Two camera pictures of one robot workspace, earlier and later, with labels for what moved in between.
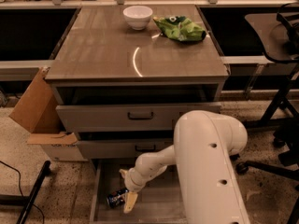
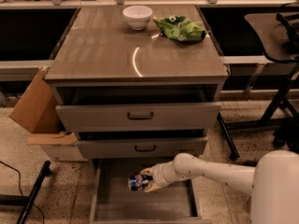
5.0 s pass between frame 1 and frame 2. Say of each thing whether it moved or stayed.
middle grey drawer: stayed
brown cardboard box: stayed
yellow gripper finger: moved
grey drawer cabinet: stayed
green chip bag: stayed
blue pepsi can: moved
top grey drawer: stayed
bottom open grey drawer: stayed
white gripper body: moved
